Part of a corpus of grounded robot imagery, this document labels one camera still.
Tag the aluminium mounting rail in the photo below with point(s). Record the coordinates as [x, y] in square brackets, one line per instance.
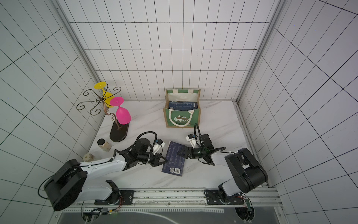
[176, 198]

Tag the small jar black lid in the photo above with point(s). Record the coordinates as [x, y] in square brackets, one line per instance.
[104, 145]

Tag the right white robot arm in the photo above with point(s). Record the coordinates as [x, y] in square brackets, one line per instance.
[247, 173]

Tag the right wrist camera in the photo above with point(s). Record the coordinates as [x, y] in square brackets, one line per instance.
[192, 140]

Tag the dark navy thin book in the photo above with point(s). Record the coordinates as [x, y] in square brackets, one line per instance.
[175, 163]

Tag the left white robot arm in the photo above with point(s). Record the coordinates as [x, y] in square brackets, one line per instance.
[83, 181]

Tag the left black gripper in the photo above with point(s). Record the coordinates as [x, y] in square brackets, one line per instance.
[156, 162]

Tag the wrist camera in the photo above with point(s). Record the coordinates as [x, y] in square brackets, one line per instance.
[158, 146]
[192, 140]

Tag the metal scroll glass rack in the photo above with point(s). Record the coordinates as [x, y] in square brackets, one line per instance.
[118, 132]

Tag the yellow plastic wine glass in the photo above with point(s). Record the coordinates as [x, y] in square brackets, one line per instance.
[106, 96]

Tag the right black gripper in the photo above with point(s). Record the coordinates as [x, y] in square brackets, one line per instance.
[189, 152]

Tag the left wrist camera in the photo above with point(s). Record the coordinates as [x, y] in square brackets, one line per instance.
[158, 146]

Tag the green jute canvas bag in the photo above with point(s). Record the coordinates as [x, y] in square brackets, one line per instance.
[182, 119]

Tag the pink plastic wine glass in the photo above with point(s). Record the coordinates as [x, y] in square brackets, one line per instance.
[122, 115]

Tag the white jar white lid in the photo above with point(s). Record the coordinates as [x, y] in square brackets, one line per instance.
[88, 157]

